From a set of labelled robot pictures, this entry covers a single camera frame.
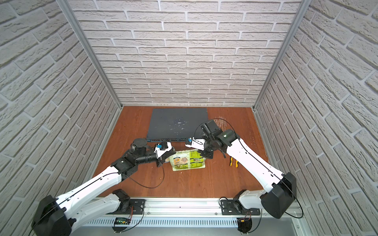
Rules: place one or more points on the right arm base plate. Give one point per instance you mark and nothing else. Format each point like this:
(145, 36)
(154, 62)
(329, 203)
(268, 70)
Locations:
(233, 207)

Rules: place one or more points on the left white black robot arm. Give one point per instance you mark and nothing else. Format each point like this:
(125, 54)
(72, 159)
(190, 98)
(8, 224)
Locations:
(60, 216)

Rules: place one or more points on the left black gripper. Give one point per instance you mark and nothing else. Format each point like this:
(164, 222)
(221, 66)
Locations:
(161, 157)

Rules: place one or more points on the left small circuit board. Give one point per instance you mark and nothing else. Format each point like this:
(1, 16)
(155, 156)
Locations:
(122, 221)

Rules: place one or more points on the green oats bag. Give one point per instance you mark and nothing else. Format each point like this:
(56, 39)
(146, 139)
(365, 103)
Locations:
(187, 160)

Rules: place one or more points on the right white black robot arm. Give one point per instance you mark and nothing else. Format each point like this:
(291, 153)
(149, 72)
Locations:
(279, 189)

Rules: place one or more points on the yellow black pliers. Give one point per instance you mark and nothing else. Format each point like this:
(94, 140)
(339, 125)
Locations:
(233, 162)

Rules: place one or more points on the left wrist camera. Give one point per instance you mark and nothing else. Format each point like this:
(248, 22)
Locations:
(140, 147)

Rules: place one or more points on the aluminium frame rail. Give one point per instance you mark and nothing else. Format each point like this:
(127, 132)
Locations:
(179, 213)

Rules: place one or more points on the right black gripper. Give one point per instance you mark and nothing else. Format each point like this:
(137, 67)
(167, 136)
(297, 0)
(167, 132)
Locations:
(205, 150)

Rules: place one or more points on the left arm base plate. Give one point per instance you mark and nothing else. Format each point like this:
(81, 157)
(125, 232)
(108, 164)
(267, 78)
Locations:
(132, 206)

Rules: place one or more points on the grey network switch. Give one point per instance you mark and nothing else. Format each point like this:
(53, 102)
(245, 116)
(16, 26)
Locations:
(176, 124)

